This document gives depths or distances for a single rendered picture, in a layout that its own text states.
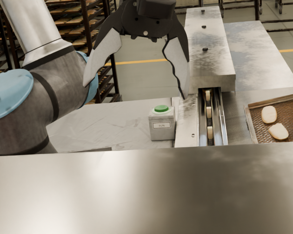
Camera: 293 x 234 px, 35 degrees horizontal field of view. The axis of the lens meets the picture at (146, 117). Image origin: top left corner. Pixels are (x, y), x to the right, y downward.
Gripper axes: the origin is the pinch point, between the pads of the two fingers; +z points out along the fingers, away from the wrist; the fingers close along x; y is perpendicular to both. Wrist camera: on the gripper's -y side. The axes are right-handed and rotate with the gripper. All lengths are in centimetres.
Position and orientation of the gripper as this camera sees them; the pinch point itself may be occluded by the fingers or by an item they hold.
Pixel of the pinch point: (136, 95)
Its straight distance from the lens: 66.7
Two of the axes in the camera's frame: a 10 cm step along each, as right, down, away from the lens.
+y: -1.5, -1.9, 9.7
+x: -9.8, -1.1, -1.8
